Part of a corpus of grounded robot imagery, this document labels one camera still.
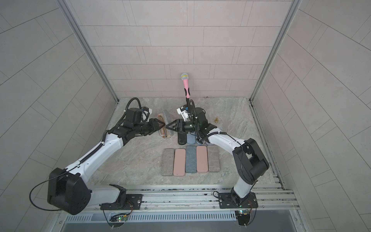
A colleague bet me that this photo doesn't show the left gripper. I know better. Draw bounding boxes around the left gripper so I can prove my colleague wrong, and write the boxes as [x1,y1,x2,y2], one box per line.
[133,118,167,136]

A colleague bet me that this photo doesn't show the beige case with glasses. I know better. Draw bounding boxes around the beige case with glasses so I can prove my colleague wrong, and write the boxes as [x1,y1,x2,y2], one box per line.
[157,110,174,139]

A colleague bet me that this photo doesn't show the brown black glasses case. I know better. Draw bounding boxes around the brown black glasses case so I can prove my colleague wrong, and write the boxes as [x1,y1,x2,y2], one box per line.
[177,133,187,145]

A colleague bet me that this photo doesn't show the clear case pink glasses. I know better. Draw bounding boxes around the clear case pink glasses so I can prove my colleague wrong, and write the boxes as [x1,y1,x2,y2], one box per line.
[186,133,196,145]

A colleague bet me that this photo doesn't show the mint case yellow glasses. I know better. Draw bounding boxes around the mint case yellow glasses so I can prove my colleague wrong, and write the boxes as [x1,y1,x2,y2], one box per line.
[161,148,175,177]

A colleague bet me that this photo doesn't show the pink grey case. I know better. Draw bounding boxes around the pink grey case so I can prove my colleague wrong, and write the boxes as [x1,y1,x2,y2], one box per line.
[196,146,209,173]

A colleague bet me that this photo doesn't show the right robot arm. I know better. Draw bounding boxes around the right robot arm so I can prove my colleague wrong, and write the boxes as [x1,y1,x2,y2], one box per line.
[166,99,270,207]

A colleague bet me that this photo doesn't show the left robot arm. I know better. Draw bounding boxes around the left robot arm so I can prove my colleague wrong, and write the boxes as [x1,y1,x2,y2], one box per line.
[46,104,165,215]

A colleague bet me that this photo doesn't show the pink toy microphone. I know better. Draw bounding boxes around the pink toy microphone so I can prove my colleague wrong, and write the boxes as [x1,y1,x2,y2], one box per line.
[181,73,190,99]

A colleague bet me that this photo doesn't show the left circuit board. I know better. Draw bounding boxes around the left circuit board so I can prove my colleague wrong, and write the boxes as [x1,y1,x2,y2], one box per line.
[110,214,130,223]

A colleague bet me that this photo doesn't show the circuit board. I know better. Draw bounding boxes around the circuit board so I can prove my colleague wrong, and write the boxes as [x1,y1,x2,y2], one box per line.
[110,214,130,223]
[235,210,251,227]

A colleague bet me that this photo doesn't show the right circuit board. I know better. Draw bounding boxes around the right circuit board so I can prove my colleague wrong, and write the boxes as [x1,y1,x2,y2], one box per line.
[235,210,251,227]

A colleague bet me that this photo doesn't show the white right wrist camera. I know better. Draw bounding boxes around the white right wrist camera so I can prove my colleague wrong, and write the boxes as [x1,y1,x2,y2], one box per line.
[177,106,189,121]

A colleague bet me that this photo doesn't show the aluminium mounting rail frame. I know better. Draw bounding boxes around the aluminium mounting rail frame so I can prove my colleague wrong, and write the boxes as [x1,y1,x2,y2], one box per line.
[49,184,306,232]

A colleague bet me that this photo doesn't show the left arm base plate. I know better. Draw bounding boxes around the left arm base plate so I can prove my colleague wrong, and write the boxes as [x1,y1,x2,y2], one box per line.
[100,194,143,211]

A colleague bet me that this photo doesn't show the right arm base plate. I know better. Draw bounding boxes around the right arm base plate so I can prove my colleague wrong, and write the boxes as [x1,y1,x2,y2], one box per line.
[214,191,259,209]

